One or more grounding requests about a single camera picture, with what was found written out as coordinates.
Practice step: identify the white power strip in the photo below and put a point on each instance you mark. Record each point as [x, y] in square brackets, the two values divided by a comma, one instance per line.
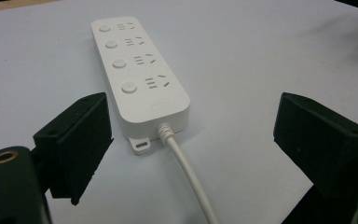
[138, 74]

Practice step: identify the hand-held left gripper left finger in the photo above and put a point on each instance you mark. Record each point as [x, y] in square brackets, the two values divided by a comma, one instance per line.
[74, 146]

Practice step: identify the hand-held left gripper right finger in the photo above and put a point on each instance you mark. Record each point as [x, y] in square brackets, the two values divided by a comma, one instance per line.
[326, 149]

